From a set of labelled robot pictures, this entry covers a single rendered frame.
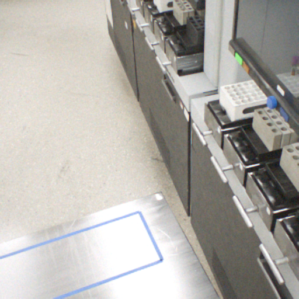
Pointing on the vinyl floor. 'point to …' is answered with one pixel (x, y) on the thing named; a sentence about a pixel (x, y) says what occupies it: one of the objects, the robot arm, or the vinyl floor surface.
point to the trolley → (107, 257)
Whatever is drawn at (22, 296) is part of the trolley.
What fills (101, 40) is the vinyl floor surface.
